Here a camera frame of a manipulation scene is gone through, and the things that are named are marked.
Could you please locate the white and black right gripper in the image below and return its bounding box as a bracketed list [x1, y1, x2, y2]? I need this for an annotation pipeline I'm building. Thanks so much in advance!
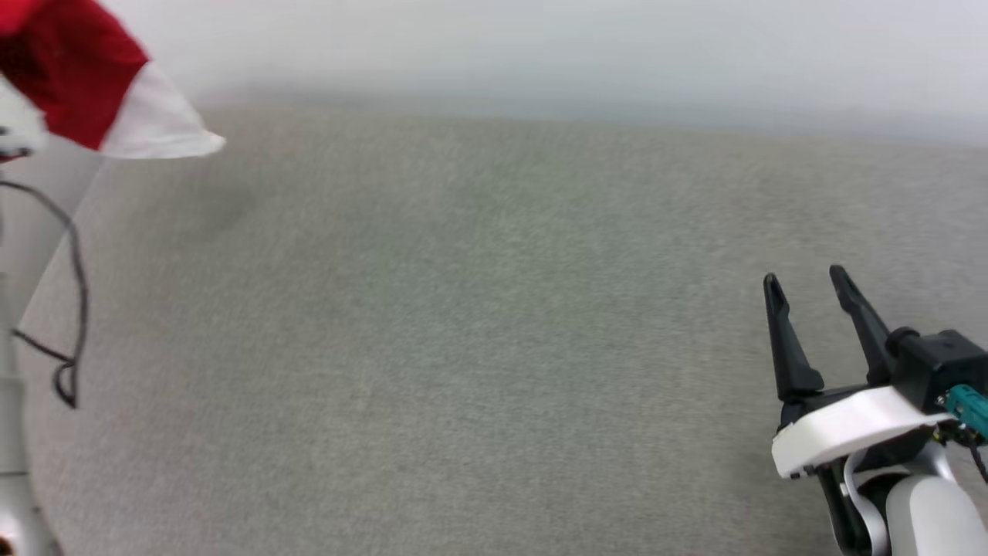
[763, 264, 956, 480]

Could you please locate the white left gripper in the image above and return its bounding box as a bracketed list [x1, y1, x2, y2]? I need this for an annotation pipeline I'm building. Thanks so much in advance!
[0, 77, 49, 161]

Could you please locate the red and white garment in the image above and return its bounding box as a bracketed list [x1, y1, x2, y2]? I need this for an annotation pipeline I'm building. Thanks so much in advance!
[0, 0, 227, 161]

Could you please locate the teal cable connector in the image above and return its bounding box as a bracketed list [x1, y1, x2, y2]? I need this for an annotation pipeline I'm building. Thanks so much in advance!
[937, 384, 988, 439]

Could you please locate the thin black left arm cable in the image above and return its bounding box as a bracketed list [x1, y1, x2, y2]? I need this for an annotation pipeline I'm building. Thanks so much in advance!
[0, 181, 90, 410]

